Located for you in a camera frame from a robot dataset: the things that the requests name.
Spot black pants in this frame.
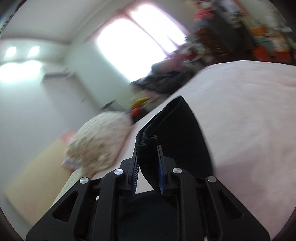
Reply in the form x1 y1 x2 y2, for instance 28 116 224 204
117 96 217 241

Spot white purple patterned pillow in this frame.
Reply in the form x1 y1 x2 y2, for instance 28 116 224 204
62 157 80 171

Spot cream pink headboard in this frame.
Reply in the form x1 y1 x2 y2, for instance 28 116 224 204
5 132 75 225

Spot rolled teddy print duvet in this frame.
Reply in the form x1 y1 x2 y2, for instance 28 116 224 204
66 111 132 179

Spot pink bed blanket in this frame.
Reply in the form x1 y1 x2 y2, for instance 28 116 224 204
92 60 296 241

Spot yellow plush toy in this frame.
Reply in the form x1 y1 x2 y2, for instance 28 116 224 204
130 97 152 110

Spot black reclining chair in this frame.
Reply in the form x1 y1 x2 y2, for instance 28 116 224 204
129 64 197 95

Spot pink curtain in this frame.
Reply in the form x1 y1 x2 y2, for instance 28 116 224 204
89 1 189 62

